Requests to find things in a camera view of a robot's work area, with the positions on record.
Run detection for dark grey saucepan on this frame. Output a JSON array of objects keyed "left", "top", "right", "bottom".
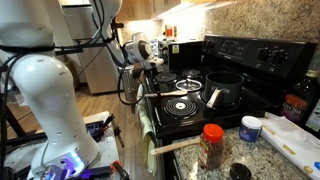
[{"left": 203, "top": 71, "right": 246, "bottom": 110}]

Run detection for cream kitchen towel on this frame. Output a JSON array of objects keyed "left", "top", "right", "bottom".
[{"left": 134, "top": 82, "right": 159, "bottom": 176}]

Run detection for wooden spatula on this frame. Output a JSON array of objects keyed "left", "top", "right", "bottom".
[{"left": 150, "top": 136, "right": 202, "bottom": 157}]

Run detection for black clamp tool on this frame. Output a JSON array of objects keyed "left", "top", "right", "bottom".
[{"left": 89, "top": 113, "right": 116, "bottom": 142}]

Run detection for black appliance yellow sticker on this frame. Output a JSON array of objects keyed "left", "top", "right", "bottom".
[{"left": 161, "top": 41, "right": 204, "bottom": 71}]

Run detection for glass pot lid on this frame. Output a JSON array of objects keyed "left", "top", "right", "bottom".
[{"left": 175, "top": 78, "right": 203, "bottom": 93}]

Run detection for red container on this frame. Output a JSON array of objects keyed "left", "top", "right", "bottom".
[{"left": 164, "top": 25, "right": 178, "bottom": 40}]

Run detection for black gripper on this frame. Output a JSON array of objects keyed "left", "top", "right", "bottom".
[{"left": 138, "top": 66, "right": 156, "bottom": 98}]

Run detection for dark bottle white label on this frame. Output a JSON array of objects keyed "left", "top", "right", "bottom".
[{"left": 295, "top": 69, "right": 320, "bottom": 138}]

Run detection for dark bottle red label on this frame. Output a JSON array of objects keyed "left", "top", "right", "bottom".
[{"left": 279, "top": 79, "right": 310, "bottom": 126}]

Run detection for spice jar red lid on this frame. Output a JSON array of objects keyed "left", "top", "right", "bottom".
[{"left": 198, "top": 123, "right": 225, "bottom": 171}]

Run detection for wooden kitchen wall cabinets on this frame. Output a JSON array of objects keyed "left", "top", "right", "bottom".
[{"left": 114, "top": 0, "right": 183, "bottom": 23}]

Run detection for stainless steel refrigerator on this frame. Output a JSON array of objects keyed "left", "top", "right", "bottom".
[{"left": 61, "top": 4, "right": 125, "bottom": 96}]

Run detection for grey trash can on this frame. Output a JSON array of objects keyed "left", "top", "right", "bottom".
[{"left": 118, "top": 65, "right": 138, "bottom": 102}]

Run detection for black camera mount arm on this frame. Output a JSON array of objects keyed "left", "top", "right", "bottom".
[{"left": 53, "top": 35, "right": 116, "bottom": 57}]

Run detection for white jar blue label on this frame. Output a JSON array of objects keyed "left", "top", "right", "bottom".
[{"left": 238, "top": 115, "right": 263, "bottom": 144}]

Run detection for black electric stove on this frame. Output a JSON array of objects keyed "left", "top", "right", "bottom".
[{"left": 142, "top": 34, "right": 318, "bottom": 180}]

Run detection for black lidded jar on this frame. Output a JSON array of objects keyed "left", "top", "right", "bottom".
[{"left": 228, "top": 162, "right": 253, "bottom": 180}]

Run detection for robot base table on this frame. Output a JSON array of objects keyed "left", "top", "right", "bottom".
[{"left": 0, "top": 111, "right": 121, "bottom": 180}]

